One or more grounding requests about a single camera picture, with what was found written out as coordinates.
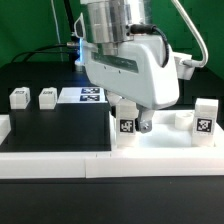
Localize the white marker sheet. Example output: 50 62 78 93
58 87 107 104

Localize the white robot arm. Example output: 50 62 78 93
74 0 179 133

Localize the white square table top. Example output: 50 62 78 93
110 110 224 158

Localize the white camera cable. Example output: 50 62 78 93
171 0 209 69

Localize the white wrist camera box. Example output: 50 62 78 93
174 52 194 80

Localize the white U-shaped obstacle fence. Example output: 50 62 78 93
0 112 224 180

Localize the black upright cable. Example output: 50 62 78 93
63 0 80 38

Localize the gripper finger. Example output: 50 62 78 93
106 91 122 106
137 105 154 133

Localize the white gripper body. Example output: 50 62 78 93
83 35 179 110

